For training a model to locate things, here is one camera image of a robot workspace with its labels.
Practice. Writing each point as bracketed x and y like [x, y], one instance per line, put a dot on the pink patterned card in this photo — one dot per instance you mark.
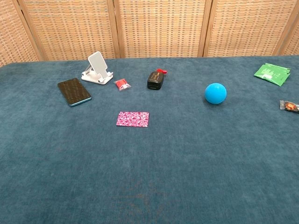
[132, 119]

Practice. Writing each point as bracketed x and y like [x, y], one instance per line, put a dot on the white folding phone stand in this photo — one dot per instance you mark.
[98, 63]

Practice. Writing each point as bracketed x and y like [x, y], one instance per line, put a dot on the black smartphone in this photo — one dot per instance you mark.
[73, 91]

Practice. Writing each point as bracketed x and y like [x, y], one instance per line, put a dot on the black bottle with red cap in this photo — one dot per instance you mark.
[154, 79]

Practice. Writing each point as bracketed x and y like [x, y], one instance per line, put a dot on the small red packet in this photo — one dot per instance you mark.
[121, 84]

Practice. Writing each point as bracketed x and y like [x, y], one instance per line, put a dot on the blue ball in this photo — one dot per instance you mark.
[215, 93]

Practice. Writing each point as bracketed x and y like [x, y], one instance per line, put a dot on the woven bamboo screen panel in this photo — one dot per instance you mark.
[161, 28]
[245, 28]
[294, 45]
[70, 28]
[11, 35]

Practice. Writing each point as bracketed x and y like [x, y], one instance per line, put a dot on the green foil packet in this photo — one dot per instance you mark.
[271, 73]

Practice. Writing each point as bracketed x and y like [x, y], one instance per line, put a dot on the dark wrapped candy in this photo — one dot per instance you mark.
[289, 106]

